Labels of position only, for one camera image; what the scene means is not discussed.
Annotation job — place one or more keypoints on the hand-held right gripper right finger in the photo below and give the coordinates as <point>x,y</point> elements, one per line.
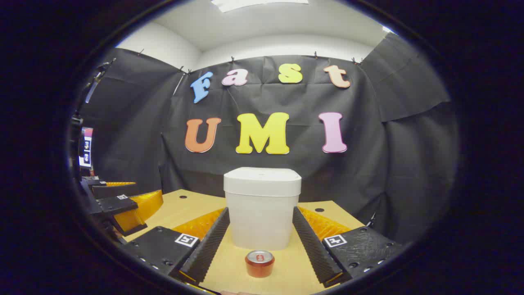
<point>313,250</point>

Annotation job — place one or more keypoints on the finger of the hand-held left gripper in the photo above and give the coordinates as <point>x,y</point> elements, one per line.
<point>114,191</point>
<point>118,204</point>

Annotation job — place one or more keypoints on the wooden desktop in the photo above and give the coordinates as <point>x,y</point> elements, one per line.
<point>229,270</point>

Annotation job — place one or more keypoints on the black backdrop cloth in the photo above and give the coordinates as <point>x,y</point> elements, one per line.
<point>368,164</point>

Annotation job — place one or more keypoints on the computer monitor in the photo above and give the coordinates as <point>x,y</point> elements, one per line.
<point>86,147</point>

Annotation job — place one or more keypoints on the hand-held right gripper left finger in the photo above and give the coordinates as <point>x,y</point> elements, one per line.
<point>208,246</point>

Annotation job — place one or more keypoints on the red pop can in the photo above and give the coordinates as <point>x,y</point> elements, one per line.
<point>260,268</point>

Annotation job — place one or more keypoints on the large ceiling light panel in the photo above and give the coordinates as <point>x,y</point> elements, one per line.
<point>262,4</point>

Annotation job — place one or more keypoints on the white desktop garbage bin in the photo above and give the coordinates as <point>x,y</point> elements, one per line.
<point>262,205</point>

